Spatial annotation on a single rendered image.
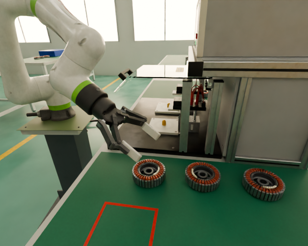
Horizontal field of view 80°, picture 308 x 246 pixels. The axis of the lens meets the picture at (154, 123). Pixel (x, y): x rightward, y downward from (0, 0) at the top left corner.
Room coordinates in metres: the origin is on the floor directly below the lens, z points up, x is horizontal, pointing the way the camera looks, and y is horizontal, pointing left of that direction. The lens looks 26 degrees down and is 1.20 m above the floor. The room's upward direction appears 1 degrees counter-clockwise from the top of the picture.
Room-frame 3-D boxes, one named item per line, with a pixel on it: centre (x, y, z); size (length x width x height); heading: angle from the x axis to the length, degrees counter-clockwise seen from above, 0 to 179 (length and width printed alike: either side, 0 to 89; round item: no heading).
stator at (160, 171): (0.48, 0.02, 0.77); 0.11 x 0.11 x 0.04
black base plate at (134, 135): (0.93, -0.09, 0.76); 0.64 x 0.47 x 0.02; 170
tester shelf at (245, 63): (0.87, -0.39, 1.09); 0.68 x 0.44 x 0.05; 170
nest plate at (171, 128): (0.81, -0.05, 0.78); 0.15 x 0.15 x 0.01; 80
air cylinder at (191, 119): (0.79, -0.19, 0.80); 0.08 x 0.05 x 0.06; 170
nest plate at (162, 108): (1.05, -0.09, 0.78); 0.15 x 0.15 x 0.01; 80
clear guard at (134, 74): (0.73, -0.04, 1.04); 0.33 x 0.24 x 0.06; 80
